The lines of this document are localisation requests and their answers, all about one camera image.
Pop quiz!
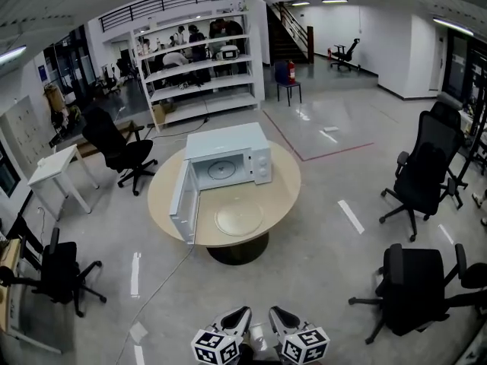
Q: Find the microwave roller ring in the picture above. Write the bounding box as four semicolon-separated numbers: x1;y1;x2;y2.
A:
206;160;237;181

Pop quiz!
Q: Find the white power cable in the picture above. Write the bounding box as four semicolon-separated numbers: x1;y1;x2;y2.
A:
113;241;196;365

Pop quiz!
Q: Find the cardboard box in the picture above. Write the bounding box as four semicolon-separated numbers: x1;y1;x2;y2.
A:
151;101;177;125

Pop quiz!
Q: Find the clear glass turntable plate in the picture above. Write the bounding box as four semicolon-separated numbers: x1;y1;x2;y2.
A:
214;199;265;238

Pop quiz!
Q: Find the black staircase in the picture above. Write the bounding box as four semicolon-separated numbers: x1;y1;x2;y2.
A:
265;2;315;66

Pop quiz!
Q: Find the black balcony railing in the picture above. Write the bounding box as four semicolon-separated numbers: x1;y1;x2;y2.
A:
98;0;231;34

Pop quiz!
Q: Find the white locker cabinet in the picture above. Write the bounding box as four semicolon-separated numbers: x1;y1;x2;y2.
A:
0;95;55;169

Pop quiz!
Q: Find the black stool with blue bag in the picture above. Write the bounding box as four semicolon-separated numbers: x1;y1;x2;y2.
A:
274;59;304;107

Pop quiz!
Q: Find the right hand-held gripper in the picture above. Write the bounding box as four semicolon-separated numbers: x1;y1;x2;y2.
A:
268;305;330;365

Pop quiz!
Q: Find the wooden desk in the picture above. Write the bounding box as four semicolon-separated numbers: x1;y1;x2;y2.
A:
0;237;22;335

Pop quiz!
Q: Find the round wooden table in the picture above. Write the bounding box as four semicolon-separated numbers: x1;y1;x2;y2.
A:
147;139;302;267

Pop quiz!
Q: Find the black metal stand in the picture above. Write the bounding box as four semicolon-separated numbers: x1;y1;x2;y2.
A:
455;100;487;190

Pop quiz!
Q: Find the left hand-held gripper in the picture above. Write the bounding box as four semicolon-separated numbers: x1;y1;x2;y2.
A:
191;305;253;365

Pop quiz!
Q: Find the black office chair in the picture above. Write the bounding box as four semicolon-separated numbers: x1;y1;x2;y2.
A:
348;243;487;346
0;226;108;318
81;106;159;198
329;38;362;73
379;100;469;243

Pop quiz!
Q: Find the small white table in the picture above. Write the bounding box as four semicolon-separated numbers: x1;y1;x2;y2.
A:
27;144;100;222

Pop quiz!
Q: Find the white microwave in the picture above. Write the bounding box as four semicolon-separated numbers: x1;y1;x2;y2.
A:
168;122;272;246

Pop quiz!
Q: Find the white shelving unit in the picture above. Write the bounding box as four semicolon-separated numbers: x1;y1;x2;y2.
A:
131;9;264;133

